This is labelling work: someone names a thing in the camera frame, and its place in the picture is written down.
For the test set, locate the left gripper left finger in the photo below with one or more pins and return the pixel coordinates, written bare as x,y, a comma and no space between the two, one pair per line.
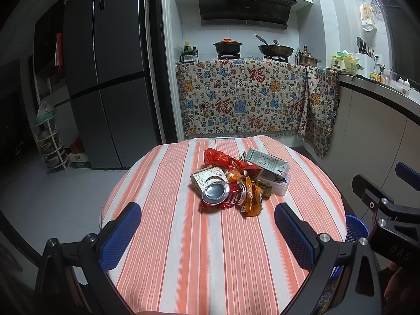
108,246

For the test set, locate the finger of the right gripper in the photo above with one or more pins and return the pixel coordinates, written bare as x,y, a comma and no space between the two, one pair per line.
408,175
371,195

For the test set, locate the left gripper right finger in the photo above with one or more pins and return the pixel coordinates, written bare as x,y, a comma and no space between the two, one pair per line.
313,250

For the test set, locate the blue plastic trash basket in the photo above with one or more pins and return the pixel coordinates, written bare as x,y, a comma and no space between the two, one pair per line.
356,229

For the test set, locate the clear plastic container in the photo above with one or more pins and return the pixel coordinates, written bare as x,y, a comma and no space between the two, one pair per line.
279,183

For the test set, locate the orange snack wrapper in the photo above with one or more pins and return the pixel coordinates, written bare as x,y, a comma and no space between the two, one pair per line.
252,206

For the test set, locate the white green milk carton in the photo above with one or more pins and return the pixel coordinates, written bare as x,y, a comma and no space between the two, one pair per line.
268,162

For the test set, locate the floral paper box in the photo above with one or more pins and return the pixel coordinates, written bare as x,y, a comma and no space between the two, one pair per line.
202,178

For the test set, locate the crushed red soda can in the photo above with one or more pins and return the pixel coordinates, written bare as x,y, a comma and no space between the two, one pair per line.
218,193

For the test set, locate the red plastic bag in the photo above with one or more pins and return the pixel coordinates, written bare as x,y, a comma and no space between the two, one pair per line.
220,159

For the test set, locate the white kitchen cabinet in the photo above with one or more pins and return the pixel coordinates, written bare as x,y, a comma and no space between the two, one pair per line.
376,128

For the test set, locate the person's right hand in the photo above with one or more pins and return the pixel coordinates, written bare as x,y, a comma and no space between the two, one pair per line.
402,292

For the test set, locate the orange striped tablecloth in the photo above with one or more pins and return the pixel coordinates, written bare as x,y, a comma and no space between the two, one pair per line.
185,259

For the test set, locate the white utensil holder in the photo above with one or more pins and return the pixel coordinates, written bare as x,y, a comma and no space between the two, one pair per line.
365,56

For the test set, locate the yellow green containers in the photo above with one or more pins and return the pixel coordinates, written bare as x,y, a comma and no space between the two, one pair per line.
345,61

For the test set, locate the patterned Chinese character cloth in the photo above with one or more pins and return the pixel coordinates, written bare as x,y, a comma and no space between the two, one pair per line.
242,97

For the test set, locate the steel pot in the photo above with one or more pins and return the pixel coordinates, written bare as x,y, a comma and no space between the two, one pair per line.
306,60

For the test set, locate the dark grey refrigerator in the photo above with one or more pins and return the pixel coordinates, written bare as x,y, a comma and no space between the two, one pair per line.
108,79

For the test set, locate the black pot orange lid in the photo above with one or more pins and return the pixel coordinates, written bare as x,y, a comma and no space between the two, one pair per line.
228,47

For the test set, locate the black range hood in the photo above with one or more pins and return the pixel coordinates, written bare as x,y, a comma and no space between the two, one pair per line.
265,13

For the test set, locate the white wire storage rack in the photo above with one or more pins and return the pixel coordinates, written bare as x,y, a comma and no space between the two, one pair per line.
48,139

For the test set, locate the black wok with handle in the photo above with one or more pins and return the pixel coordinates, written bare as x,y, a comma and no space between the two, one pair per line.
274,50

